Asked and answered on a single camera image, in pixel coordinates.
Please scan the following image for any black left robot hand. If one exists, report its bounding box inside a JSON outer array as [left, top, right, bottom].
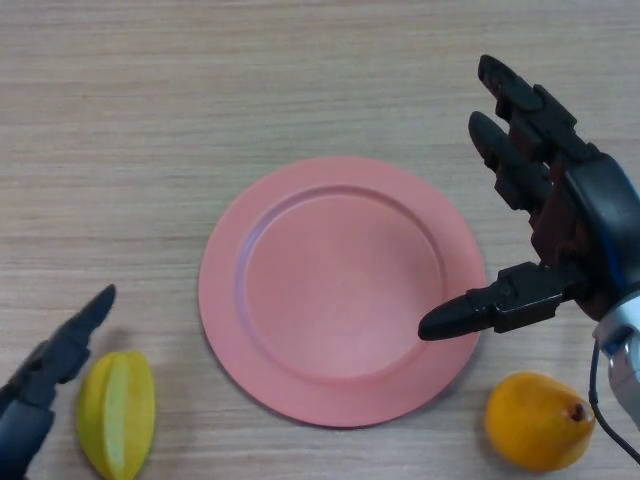
[[0, 283, 117, 480]]

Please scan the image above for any pink round plate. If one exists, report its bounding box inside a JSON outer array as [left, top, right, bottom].
[[198, 155, 487, 429]]

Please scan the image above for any yellow starfruit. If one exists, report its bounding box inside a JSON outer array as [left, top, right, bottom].
[[75, 351, 157, 480]]

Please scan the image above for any orange pear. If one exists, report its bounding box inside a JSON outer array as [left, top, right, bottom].
[[483, 371, 596, 472]]

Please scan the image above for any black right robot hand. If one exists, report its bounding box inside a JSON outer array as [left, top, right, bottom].
[[417, 53, 640, 342]]

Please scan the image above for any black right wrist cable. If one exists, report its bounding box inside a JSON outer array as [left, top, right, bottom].
[[588, 339, 640, 461]]

